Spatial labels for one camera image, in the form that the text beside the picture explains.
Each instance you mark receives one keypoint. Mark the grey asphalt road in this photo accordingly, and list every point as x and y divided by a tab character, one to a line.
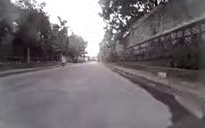
83	100

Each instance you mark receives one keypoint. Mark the row of dark trees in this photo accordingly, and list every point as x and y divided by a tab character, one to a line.
40	30

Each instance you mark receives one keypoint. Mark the concrete pavement with dark gutter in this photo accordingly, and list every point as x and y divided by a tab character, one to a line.
190	88

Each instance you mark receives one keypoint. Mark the grey raised pavement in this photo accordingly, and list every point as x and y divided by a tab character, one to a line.
10	71

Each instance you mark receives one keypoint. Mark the dark building behind fence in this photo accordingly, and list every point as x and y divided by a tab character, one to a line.
1	43

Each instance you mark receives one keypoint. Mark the trees over lattice wall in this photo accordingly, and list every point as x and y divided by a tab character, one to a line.
123	13

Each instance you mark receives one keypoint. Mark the grey wall with lattice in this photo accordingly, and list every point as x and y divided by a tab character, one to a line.
176	36

